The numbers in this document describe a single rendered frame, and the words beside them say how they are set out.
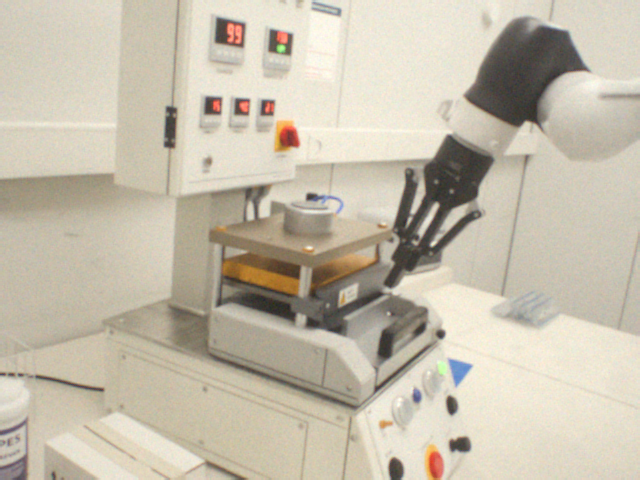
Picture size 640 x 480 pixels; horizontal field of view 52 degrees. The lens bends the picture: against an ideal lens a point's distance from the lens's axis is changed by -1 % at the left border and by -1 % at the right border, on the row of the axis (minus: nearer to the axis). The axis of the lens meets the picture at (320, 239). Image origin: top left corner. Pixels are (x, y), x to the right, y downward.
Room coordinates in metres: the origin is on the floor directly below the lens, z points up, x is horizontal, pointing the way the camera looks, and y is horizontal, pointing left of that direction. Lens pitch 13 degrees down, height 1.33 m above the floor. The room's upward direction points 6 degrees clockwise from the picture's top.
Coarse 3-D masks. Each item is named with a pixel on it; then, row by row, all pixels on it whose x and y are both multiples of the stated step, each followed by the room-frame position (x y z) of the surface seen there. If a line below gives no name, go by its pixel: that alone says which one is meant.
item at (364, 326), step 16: (368, 304) 0.97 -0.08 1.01; (384, 304) 1.01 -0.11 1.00; (208, 320) 0.97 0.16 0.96; (352, 320) 0.91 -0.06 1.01; (368, 320) 0.96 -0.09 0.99; (384, 320) 1.02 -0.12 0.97; (352, 336) 0.91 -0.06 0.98; (368, 336) 0.94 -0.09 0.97; (416, 336) 0.96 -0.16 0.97; (368, 352) 0.88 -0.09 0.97; (400, 352) 0.90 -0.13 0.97; (416, 352) 0.96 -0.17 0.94; (384, 368) 0.85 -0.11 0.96
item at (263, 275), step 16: (240, 256) 0.99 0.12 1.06; (256, 256) 1.00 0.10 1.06; (352, 256) 1.07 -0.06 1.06; (224, 272) 0.96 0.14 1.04; (240, 272) 0.95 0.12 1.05; (256, 272) 0.94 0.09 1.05; (272, 272) 0.93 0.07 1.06; (288, 272) 0.93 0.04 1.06; (320, 272) 0.95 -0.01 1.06; (336, 272) 0.96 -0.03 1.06; (352, 272) 0.98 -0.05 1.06; (240, 288) 0.95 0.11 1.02; (256, 288) 0.94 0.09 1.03; (272, 288) 0.93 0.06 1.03; (288, 288) 0.91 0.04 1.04
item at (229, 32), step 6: (222, 24) 0.99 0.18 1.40; (228, 24) 1.00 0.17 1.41; (234, 24) 1.02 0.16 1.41; (240, 24) 1.03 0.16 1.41; (222, 30) 0.99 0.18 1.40; (228, 30) 1.00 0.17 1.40; (234, 30) 1.02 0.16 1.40; (240, 30) 1.03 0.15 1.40; (222, 36) 0.99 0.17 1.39; (228, 36) 1.00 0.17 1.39; (234, 36) 1.02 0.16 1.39; (240, 36) 1.03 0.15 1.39; (228, 42) 1.01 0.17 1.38; (234, 42) 1.02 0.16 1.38; (240, 42) 1.03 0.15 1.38
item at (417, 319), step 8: (408, 312) 0.96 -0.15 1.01; (416, 312) 0.96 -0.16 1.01; (424, 312) 0.97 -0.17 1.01; (400, 320) 0.91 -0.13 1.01; (408, 320) 0.92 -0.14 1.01; (416, 320) 0.94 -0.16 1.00; (424, 320) 0.98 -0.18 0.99; (384, 328) 0.88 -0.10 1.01; (392, 328) 0.88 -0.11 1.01; (400, 328) 0.89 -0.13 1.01; (408, 328) 0.91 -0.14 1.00; (416, 328) 0.99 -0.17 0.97; (424, 328) 0.98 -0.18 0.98; (384, 336) 0.87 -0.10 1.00; (392, 336) 0.86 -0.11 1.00; (400, 336) 0.89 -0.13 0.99; (384, 344) 0.87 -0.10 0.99; (392, 344) 0.86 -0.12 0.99; (384, 352) 0.86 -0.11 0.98; (392, 352) 0.87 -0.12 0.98
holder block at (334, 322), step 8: (224, 304) 0.97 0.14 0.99; (240, 304) 0.95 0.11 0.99; (248, 304) 0.95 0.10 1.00; (272, 304) 0.97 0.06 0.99; (280, 304) 0.97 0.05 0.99; (360, 304) 1.03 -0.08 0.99; (272, 312) 0.93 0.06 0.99; (344, 312) 0.98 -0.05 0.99; (352, 312) 1.00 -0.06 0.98; (312, 320) 0.91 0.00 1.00; (328, 320) 0.93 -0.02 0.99; (336, 320) 0.96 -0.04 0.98; (320, 328) 0.91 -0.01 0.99; (328, 328) 0.93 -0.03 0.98
